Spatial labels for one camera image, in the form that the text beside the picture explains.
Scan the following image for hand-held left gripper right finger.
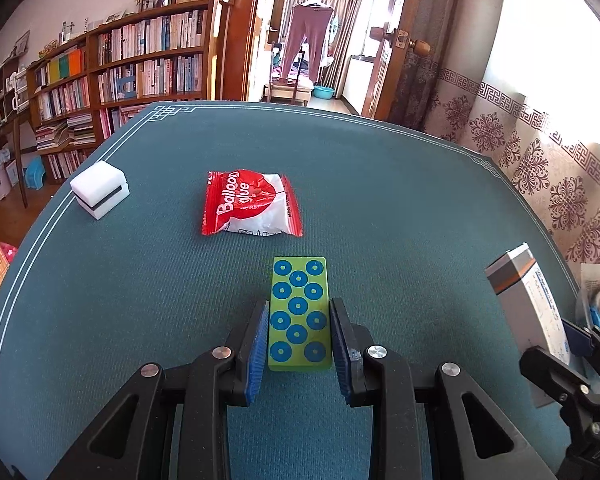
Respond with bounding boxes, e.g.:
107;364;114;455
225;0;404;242
328;297;556;480

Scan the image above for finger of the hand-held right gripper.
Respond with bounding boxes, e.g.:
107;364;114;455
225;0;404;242
560;316;600;391
519;345;600;411

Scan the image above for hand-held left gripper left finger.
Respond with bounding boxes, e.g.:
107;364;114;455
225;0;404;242
47;299;271;480

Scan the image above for green tile with blue dots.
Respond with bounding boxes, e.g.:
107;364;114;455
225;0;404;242
267;256;333;372

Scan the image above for grey and white carton box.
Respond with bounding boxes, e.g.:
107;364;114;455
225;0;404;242
484;243;593;408

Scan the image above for red and white glue packet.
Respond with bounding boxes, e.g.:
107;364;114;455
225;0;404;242
201;170;305;237

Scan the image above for teal table mat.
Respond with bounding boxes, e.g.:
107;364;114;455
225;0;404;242
0;101;588;480

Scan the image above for patterned beige curtain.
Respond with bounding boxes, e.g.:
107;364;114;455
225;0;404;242
420;50;600;281

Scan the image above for white block with black stripe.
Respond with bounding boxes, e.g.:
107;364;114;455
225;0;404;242
70;160;130;221

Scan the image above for wooden bench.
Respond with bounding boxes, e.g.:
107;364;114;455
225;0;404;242
267;80;313;106

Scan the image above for blue plastic stool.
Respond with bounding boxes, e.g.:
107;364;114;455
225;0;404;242
24;156;46;190

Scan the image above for dark wooden side table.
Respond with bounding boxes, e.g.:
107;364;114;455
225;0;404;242
0;110;31;208

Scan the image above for mauve hanging pants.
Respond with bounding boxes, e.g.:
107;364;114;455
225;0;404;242
279;2;335;83

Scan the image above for large wooden bookshelf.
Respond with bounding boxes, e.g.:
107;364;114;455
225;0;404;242
27;0;231;186

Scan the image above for rows of books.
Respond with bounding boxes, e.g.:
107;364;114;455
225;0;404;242
32;10;211;181

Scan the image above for striped window curtain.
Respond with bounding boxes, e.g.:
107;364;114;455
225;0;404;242
282;0;366;88

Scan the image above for wooden door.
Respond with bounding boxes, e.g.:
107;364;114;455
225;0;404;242
360;0;463;121

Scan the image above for dark wooden shelf unit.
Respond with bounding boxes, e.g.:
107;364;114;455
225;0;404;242
0;55;31;126

